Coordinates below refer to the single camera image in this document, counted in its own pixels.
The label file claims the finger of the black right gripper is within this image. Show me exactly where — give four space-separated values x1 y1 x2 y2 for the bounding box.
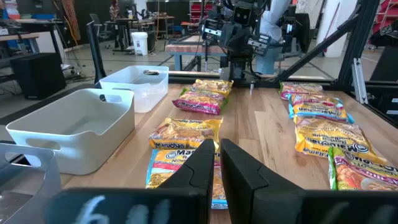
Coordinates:
235 26 252 57
219 24 236 52

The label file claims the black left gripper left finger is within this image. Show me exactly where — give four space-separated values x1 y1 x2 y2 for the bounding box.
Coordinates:
45 139 216 224

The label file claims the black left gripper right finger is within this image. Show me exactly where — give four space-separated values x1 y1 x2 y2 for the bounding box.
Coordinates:
220 138 398 224

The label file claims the blue-edged Maruchan ramen packet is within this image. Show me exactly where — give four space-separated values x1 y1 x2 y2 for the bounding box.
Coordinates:
145 148 229 210
287 93 355 124

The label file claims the yellow Maruchan ramen packet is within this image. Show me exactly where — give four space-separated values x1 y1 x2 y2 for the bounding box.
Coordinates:
191 78 234 97
148 117 223 151
294 116 389 166

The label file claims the green-edged Maruchan ramen packet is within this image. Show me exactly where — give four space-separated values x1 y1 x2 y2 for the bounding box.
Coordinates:
279 81 325 101
328 146 398 192
172 87 229 116

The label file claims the red storage rack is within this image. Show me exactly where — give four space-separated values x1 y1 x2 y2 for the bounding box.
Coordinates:
371 0 398 35
188 0 215 25

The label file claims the wooden top workbench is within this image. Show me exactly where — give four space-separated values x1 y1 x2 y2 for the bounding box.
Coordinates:
164 34 229 72

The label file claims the white bucket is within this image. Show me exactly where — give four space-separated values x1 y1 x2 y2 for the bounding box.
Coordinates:
131 31 149 57

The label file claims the black desk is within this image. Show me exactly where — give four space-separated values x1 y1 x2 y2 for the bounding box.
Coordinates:
104 17 156 54

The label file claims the clear plastic bin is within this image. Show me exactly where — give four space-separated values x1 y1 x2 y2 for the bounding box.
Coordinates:
98 65 170 114

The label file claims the white plastic bin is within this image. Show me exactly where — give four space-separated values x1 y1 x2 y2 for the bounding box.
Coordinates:
5 88 136 176

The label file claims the black office chair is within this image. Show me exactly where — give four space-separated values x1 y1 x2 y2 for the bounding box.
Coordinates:
89 13 113 50

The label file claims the grey translucent plastic bin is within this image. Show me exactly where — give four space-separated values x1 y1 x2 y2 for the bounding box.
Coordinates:
0 142 62 224

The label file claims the black cabinet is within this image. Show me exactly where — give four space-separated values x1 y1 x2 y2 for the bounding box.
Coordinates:
10 52 67 101

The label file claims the wooden top desk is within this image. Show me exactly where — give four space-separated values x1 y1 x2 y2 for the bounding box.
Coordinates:
0 32 40 55

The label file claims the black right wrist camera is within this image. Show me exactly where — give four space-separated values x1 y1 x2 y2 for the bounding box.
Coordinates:
232 4 253 26

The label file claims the silver metal bracket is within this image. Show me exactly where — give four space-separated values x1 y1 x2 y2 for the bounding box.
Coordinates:
351 57 370 105

